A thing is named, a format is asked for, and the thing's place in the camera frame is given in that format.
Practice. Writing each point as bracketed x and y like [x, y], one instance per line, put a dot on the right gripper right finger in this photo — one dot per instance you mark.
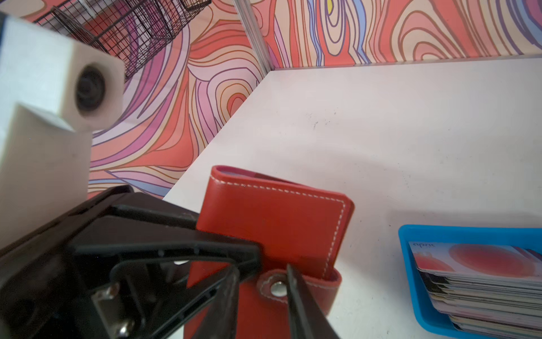
[306, 320]

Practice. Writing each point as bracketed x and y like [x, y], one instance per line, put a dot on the red leather card holder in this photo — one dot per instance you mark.
[294, 225]

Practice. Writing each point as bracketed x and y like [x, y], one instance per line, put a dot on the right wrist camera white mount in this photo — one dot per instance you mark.
[56, 93]

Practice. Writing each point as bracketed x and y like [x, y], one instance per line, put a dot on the stack of credit cards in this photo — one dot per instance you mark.
[490, 290]

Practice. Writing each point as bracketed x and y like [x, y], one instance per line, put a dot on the blue plastic card tray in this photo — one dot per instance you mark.
[426, 315]

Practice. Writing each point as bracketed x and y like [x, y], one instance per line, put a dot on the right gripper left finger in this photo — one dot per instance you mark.
[119, 265]

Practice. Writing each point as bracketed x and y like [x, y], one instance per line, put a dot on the aluminium cage frame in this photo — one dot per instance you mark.
[255, 37]

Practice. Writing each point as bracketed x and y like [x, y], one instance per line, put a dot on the black wire basket left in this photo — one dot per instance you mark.
[133, 31]

